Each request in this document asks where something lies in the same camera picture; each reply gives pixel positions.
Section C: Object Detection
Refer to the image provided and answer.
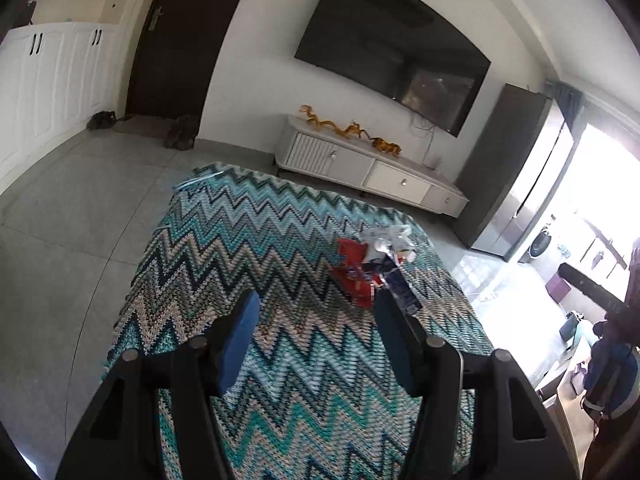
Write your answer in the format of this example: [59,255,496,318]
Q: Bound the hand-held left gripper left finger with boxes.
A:
[55,289,262,480]

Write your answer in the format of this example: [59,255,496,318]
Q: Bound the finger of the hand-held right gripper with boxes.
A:
[559,262,632,312]

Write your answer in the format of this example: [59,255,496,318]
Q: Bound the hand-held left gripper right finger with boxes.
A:
[372,287,583,480]

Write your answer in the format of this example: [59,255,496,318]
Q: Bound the dark blue snack packet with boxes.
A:
[377,262,422,317]

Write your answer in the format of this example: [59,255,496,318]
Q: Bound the bright red wrapper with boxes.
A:
[330,239,382,309]

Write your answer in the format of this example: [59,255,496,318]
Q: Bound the white plastic bag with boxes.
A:
[361,225,417,264]

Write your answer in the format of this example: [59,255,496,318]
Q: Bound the person's right hand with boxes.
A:
[581,340,640,420]

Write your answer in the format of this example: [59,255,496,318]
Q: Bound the purple stool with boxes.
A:
[545,275,572,304]

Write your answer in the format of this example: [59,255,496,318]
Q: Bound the teal bag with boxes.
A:
[559,311,597,357]

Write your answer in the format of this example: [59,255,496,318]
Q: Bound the washing machine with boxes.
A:
[517,227,558,266]

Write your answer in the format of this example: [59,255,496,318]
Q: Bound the zigzag knitted blanket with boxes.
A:
[102,162,496,480]

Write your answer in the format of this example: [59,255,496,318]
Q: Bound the grey double-door fridge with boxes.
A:
[454,82,576,263]

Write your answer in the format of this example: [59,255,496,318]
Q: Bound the white television stand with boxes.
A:
[274,114,469,218]

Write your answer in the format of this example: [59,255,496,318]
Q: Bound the grey blue curtain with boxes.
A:
[554,80,584,131]

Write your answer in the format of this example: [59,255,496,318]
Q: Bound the golden tiger figurine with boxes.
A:
[371,137,404,157]

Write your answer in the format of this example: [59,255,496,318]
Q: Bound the pair of brown boots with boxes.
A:
[165,115,199,150]

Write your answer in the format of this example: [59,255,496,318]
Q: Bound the golden dragon figurine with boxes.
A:
[299,105,373,142]

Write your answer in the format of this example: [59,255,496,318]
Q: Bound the dark brown door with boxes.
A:
[126,0,262,122]

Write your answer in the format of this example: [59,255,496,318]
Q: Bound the television cables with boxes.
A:
[411,110,442,166]

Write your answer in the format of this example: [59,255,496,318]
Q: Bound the wall-mounted black television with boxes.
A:
[294,0,492,138]

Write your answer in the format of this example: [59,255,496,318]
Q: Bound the white wall cabinet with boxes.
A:
[0,0,138,196]

